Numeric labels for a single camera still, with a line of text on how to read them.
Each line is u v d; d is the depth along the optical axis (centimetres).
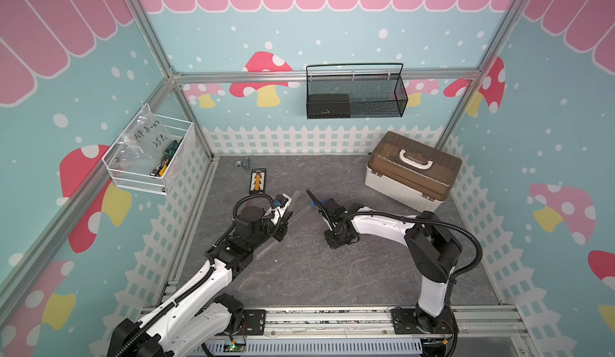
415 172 88
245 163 116
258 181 109
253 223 58
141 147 69
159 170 71
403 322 74
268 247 89
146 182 66
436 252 48
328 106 85
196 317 53
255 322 75
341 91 95
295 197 75
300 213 99
